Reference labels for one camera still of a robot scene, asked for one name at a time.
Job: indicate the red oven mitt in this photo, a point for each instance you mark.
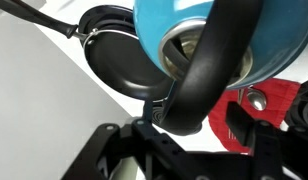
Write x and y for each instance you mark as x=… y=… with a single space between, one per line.
x=280 y=96

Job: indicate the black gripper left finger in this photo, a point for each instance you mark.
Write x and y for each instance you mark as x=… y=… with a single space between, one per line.
x=150 y=150

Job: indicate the black coil stove burner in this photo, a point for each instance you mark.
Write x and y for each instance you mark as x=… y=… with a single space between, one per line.
x=305 y=106
x=107 y=15

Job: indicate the black frying pan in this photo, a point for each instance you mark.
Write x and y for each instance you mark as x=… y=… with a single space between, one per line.
x=120 y=63

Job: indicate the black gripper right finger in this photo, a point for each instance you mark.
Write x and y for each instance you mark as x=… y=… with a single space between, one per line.
x=265 y=150

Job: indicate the white electric stove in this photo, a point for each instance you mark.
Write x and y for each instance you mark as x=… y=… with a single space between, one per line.
x=194 y=141

